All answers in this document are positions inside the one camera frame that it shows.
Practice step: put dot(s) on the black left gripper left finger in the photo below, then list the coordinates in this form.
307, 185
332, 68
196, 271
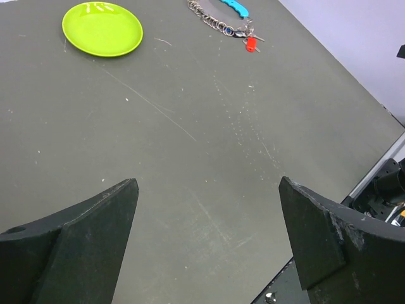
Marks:
71, 256

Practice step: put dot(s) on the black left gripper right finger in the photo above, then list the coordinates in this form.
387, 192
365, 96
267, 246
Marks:
341, 255

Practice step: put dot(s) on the red capped key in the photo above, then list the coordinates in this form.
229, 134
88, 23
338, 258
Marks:
251, 44

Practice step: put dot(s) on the metal key organizer blue handle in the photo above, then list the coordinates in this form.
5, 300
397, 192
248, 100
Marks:
232, 26

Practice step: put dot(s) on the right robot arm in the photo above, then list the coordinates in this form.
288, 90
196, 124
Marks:
381, 196

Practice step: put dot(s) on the lime green plate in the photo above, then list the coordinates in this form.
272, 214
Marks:
102, 29

